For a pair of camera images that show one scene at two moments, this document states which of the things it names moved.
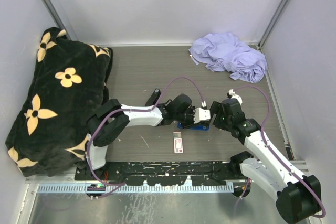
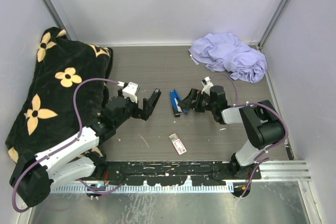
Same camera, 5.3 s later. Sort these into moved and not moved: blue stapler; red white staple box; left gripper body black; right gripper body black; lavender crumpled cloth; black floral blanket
Moved: red white staple box; right gripper body black; left gripper body black; blue stapler
Not moved: lavender crumpled cloth; black floral blanket
